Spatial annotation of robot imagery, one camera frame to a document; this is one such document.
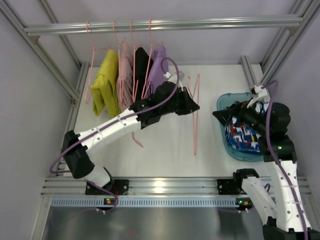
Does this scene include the pink hanger of blue trousers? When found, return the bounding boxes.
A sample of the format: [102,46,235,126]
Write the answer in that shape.
[187,73,201,156]

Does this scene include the blue patterned trousers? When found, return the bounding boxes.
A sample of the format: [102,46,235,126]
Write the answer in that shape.
[224,116,260,154]

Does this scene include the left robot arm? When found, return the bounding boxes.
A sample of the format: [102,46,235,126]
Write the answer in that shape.
[61,81,200,192]

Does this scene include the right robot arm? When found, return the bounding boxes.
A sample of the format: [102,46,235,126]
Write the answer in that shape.
[212,101,319,240]

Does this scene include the purple trousers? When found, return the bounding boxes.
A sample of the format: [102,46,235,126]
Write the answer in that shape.
[145,44,167,98]

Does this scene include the pink hanger of black trousers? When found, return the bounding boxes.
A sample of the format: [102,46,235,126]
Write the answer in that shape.
[129,19,138,102]

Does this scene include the black trousers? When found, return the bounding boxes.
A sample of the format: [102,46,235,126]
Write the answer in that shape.
[132,47,154,102]

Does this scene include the pink trousers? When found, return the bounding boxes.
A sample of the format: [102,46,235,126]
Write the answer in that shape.
[115,36,144,148]

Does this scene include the pink hanger of purple trousers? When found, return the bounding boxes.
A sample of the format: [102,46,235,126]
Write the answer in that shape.
[141,18,153,99]

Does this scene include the yellow trousers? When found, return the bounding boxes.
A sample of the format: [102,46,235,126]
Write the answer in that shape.
[90,49,121,118]

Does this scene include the pink hanger of yellow trousers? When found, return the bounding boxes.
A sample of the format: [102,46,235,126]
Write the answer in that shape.
[84,20,112,104]

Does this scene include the teal plastic bin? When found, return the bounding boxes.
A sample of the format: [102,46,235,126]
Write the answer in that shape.
[216,92,263,163]

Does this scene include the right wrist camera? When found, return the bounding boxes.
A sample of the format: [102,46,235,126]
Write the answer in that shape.
[247,85,271,108]

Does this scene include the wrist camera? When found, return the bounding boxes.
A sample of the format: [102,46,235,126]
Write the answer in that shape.
[163,71,185,84]
[247,85,271,108]

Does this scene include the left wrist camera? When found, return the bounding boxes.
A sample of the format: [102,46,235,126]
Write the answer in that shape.
[163,71,185,84]

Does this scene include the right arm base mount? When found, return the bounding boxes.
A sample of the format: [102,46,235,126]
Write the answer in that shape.
[216,178,246,196]

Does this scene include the aluminium front rail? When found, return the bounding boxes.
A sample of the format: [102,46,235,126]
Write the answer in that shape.
[41,175,312,200]

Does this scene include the grey slotted cable duct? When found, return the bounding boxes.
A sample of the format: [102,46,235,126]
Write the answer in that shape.
[51,197,251,208]

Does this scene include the aluminium hanging rail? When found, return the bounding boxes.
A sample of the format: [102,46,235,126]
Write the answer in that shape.
[24,14,303,36]

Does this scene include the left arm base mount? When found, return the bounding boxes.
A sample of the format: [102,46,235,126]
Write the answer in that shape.
[84,179,130,196]

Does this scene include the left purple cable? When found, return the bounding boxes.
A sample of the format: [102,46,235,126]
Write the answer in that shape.
[48,57,181,213]

